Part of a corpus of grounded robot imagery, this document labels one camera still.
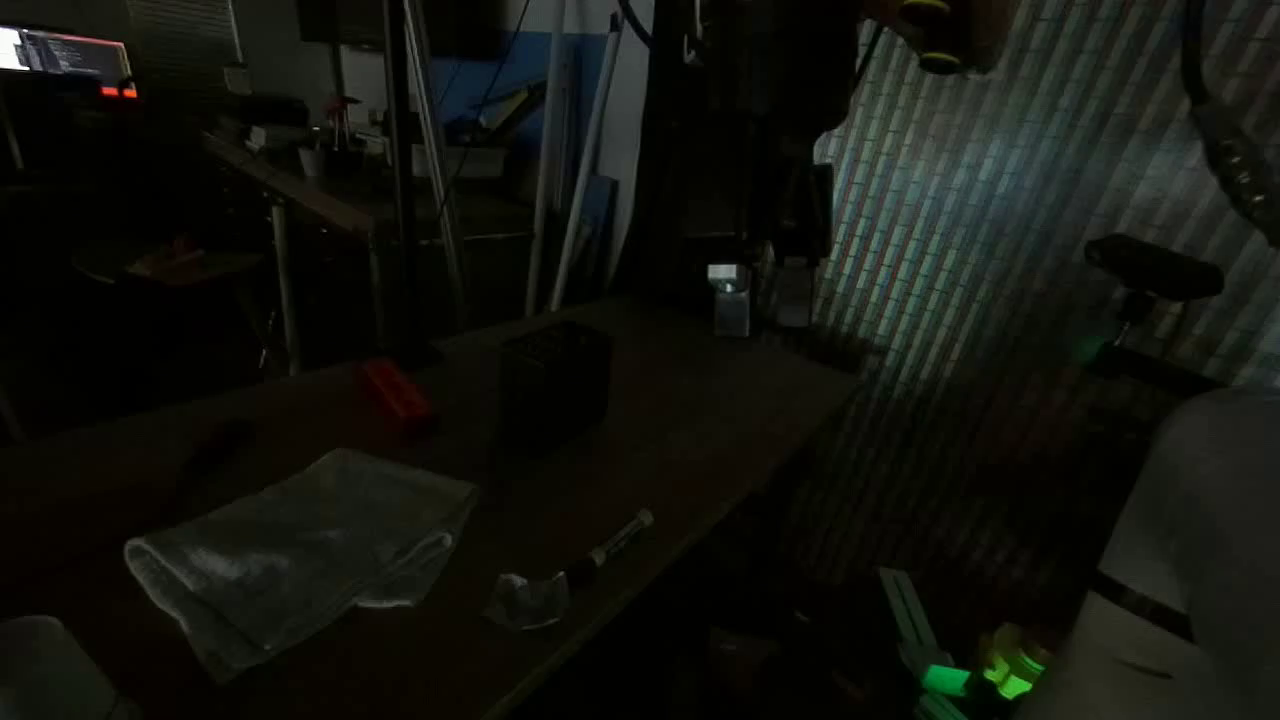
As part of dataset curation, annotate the white towel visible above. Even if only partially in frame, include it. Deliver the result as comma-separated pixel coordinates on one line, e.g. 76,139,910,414
124,449,474,682

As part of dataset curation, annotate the black basket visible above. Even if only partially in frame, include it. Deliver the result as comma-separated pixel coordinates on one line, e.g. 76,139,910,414
494,319,610,453

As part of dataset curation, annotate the grey marker pen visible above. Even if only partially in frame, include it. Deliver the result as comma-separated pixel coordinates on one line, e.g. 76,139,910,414
566,506,656,589

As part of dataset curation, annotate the red block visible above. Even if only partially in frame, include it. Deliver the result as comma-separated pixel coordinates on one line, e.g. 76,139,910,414
356,360,430,430

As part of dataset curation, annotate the crumpled clear plastic wrap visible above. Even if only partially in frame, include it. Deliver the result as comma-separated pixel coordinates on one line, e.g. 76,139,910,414
488,572,573,631

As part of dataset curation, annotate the black marker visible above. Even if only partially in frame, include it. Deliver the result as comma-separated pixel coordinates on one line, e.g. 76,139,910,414
178,420,253,486

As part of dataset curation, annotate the green glowing object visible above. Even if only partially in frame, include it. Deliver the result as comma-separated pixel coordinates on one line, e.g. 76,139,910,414
919,625,1046,702

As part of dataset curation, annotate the black stool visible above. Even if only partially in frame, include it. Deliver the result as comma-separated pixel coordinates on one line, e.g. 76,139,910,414
1085,237,1222,343

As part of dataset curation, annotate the monitor screen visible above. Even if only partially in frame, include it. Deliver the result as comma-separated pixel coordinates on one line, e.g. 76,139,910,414
0,22,139,98

